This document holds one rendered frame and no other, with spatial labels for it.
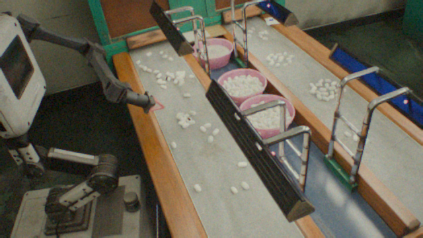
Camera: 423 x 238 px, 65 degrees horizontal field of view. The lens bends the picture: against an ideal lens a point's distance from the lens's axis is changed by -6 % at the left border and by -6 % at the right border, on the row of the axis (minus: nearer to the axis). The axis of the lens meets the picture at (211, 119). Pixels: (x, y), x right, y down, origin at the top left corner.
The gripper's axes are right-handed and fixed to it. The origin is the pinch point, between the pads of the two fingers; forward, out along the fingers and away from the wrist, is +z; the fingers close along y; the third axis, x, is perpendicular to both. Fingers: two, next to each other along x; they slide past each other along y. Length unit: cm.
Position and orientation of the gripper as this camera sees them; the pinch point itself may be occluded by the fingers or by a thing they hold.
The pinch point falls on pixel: (162, 107)
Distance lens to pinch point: 163.1
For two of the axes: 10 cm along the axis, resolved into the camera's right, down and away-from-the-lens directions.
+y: -3.7, -5.8, 7.3
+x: -5.1, 7.8, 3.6
